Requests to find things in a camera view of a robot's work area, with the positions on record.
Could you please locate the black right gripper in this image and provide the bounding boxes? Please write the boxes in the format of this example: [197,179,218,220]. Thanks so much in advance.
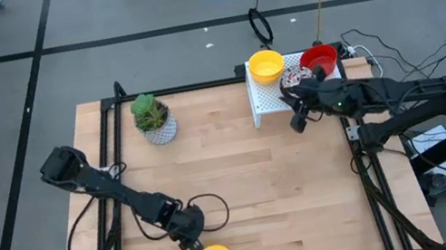
[276,60,359,128]

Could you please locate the floral patterned black bowl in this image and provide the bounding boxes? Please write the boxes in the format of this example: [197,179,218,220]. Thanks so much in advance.
[277,61,319,93]

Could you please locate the red mini bowl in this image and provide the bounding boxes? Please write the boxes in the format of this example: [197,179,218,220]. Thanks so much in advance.
[297,41,342,82]

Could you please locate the white perforated metal shelf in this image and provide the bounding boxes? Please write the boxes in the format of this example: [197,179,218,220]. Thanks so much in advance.
[241,44,349,130]

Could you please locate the white triangle-patterned plant pot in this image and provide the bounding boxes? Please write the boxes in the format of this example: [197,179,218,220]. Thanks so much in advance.
[136,108,182,149]

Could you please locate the green succulent plant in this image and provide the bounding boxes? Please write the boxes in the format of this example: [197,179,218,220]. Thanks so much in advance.
[127,89,173,135]

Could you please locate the white paper sheet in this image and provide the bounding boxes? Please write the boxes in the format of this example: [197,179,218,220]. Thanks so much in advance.
[406,123,446,189]

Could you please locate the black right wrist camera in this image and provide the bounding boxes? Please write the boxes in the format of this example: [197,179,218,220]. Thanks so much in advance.
[287,110,313,136]

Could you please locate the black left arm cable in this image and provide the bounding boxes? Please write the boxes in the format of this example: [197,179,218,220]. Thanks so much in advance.
[49,143,238,250]

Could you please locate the white power cable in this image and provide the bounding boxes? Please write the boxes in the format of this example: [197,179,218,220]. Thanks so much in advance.
[345,40,384,83]

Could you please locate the black coiled floor cable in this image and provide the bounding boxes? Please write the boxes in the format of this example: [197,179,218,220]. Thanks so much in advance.
[244,0,278,59]

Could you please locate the tangled black cables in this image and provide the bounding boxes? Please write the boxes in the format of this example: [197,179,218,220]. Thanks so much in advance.
[338,11,446,92]

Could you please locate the black aluminium table frame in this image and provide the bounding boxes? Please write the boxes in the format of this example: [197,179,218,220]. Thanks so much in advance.
[34,29,446,250]

